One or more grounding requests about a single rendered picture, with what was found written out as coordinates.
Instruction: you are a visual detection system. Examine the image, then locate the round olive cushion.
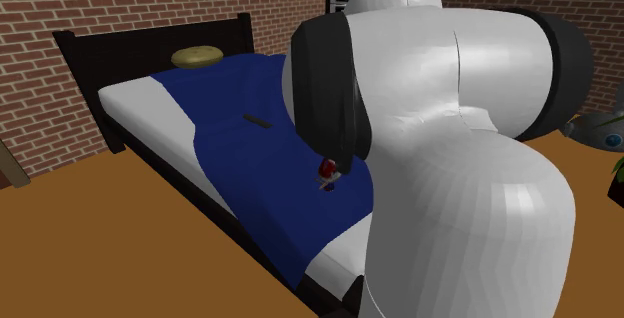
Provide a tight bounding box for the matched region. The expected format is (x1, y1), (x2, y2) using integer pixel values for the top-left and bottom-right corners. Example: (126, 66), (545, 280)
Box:
(170, 45), (225, 70)

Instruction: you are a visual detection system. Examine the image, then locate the red and blue toy figure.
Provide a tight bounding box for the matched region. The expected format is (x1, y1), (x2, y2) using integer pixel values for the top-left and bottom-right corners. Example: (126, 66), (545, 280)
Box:
(314, 157), (342, 193)

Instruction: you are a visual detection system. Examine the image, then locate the black remote control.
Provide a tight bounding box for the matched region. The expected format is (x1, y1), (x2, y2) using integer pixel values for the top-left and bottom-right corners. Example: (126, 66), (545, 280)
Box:
(243, 113), (274, 130)

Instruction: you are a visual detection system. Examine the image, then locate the blue blanket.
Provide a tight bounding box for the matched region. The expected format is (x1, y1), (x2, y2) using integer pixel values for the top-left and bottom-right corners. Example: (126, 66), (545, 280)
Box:
(148, 52), (376, 291)

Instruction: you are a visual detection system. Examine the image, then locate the green potted plant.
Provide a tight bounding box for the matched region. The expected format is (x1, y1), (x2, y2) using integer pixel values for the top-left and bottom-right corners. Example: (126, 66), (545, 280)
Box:
(592, 114), (624, 209)

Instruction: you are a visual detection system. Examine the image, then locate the dark wooden bed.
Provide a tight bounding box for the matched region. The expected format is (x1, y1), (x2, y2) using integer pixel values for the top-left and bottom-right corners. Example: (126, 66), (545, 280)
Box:
(52, 12), (377, 318)

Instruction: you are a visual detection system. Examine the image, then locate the tan wooden board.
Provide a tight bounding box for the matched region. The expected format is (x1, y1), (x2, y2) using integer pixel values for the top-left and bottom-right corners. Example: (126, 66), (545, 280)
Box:
(0, 140), (31, 189)

